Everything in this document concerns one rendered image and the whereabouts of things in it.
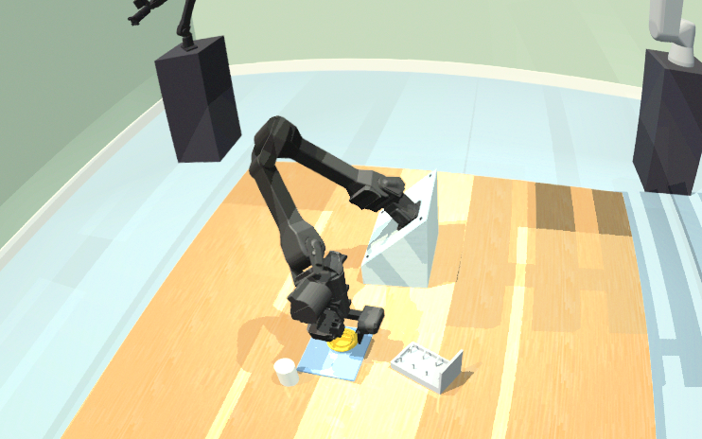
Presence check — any yellow round plate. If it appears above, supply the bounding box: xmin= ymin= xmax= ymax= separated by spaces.
xmin=326 ymin=328 xmax=359 ymax=352

